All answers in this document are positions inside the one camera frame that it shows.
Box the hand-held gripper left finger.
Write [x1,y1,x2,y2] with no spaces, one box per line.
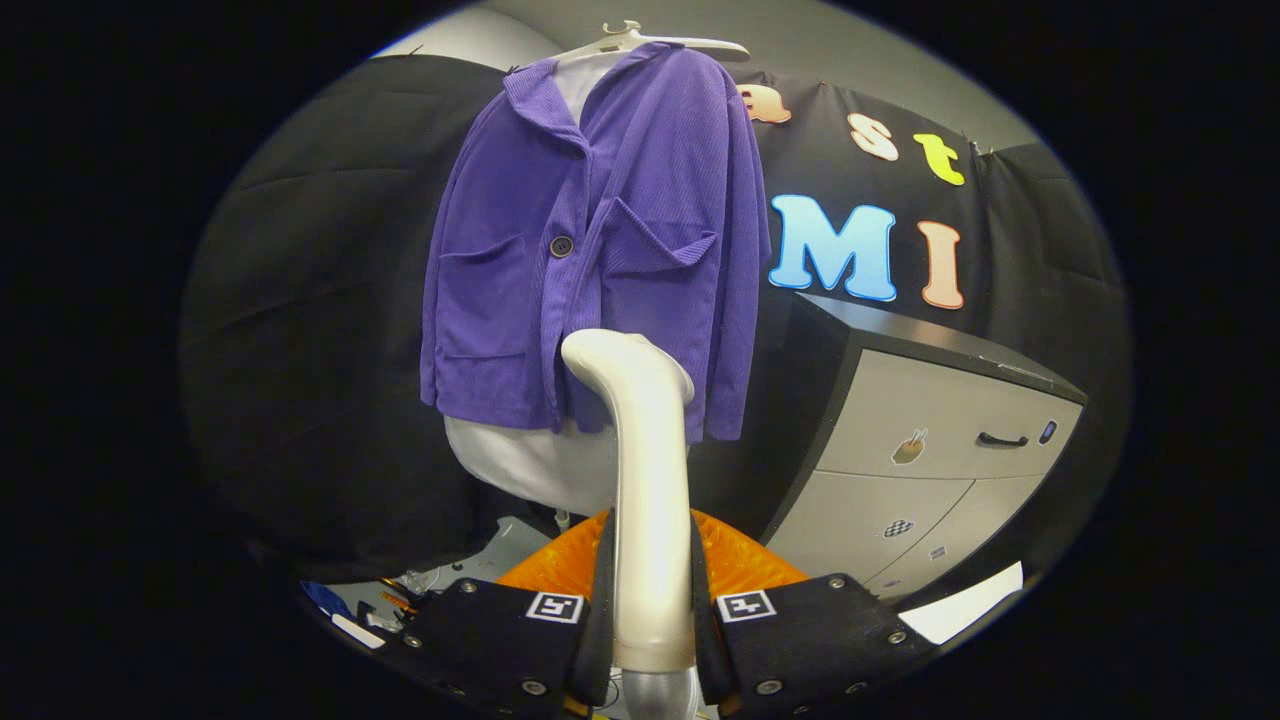
[400,508,619,720]

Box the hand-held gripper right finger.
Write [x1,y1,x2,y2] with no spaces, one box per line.
[690,508,941,717]

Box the grey cabinet with black top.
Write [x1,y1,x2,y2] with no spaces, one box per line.
[760,293,1089,606]

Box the white garment steamer head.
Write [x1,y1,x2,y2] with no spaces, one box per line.
[560,328,701,676]

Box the white sheet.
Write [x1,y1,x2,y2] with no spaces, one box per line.
[897,560,1026,646]

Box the white clothes hanger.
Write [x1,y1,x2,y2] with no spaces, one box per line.
[555,20,751,66]

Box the white undershirt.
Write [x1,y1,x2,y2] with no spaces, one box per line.
[443,55,691,516]

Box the blue object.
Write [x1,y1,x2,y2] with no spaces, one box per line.
[300,580,351,617]

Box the grey garment steamer hose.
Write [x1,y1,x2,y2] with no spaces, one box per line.
[620,665,701,720]

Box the purple corduroy jacket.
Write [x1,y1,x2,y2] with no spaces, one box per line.
[420,42,773,443]

